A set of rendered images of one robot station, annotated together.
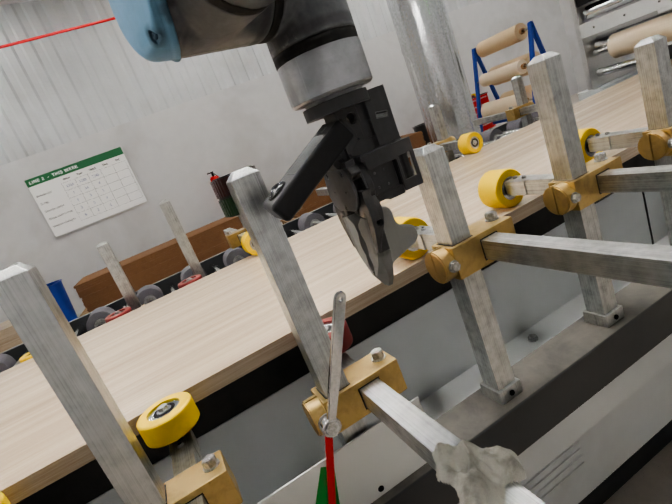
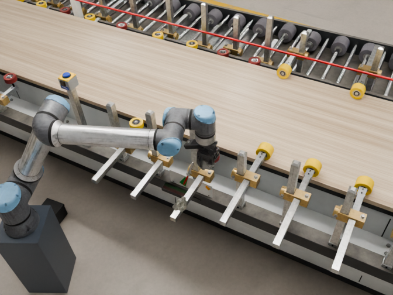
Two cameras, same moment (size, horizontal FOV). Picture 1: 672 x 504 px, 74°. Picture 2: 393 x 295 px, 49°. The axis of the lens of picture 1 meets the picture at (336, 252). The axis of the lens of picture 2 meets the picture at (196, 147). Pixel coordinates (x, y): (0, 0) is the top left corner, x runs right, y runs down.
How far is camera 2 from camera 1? 1.78 m
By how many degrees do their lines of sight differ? 53
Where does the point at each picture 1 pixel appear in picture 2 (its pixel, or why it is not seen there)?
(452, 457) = (182, 200)
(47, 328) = (150, 123)
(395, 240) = (204, 166)
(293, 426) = not seen: hidden behind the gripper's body
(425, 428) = (189, 193)
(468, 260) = (238, 178)
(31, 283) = (150, 117)
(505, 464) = (181, 208)
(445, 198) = (239, 165)
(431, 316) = (261, 172)
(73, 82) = not seen: outside the picture
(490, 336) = not seen: hidden behind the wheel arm
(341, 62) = (200, 141)
